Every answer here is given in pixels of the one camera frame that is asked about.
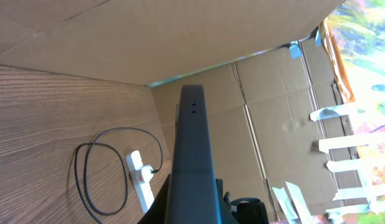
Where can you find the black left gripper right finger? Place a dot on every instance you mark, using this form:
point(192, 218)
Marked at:
point(226, 216)

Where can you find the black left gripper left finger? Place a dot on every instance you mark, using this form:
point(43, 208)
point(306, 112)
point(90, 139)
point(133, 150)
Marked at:
point(156, 213)

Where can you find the black smartphone with blue screen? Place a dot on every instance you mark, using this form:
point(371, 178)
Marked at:
point(192, 195)

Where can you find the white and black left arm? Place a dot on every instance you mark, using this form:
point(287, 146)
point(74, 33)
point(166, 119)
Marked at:
point(241, 210)

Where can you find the white charger plug adapter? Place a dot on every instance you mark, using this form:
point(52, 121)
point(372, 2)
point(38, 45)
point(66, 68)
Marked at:
point(145, 174)

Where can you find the white power strip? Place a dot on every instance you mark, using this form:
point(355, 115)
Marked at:
point(143, 190)

